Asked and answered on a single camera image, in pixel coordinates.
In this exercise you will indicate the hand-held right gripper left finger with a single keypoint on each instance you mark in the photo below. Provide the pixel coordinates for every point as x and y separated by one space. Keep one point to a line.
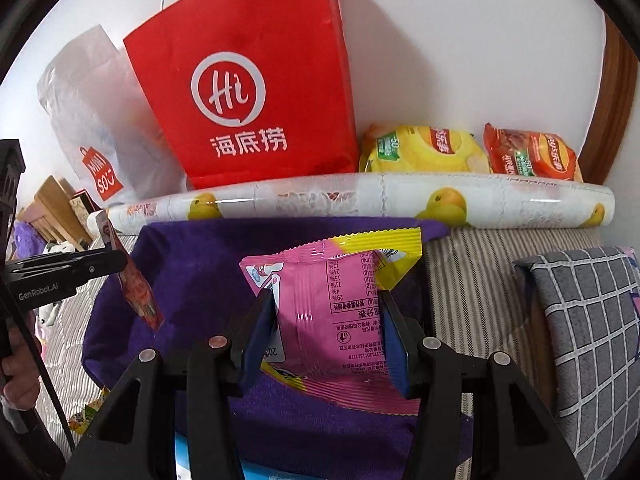
259 332

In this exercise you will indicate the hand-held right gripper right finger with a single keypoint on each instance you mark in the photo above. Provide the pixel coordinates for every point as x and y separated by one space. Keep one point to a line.
396 342

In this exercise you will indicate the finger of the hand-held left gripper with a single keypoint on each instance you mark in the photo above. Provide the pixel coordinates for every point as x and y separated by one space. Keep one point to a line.
75 262

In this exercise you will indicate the pink yellow snack packet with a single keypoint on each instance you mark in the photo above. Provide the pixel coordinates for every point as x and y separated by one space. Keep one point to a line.
320 310

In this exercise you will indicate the red white snack packet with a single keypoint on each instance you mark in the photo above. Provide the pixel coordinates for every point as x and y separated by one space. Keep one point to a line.
140 290

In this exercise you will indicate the person's left hand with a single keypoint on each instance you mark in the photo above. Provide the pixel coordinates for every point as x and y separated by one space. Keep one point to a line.
22 375

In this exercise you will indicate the brown box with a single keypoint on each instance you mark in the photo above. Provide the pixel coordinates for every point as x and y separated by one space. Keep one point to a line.
82 207

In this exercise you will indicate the wooden furniture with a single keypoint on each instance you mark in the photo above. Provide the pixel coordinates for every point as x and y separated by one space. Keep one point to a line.
50 205

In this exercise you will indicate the purple towel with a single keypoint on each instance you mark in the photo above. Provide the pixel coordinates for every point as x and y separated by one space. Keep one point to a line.
190 270

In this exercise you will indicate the striped bed cover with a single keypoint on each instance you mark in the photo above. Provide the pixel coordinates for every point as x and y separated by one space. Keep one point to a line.
475 280

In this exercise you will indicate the colourful snack packet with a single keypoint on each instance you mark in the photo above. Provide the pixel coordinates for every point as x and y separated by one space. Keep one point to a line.
90 415

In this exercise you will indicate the blue tissue pack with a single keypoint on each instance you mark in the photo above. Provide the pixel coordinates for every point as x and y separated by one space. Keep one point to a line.
250 470

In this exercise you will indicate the white plastic bag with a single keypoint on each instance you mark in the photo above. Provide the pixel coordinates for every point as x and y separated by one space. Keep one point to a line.
95 125

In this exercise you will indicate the rolled fruit print mat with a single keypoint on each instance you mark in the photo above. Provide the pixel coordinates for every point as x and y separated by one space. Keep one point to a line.
360 200

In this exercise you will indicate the yellow chips bag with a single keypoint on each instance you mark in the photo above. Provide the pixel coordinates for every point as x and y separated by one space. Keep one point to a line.
425 152

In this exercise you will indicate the grey striped cloth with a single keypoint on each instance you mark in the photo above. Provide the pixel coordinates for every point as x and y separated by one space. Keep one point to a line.
590 340

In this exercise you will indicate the red chips bag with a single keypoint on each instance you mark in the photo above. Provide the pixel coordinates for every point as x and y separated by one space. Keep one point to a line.
535 157

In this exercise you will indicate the red paper bag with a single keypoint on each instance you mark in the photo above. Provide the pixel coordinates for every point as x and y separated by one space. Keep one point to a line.
240 85

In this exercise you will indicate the wooden door frame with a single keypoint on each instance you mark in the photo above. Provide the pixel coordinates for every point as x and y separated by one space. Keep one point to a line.
612 105

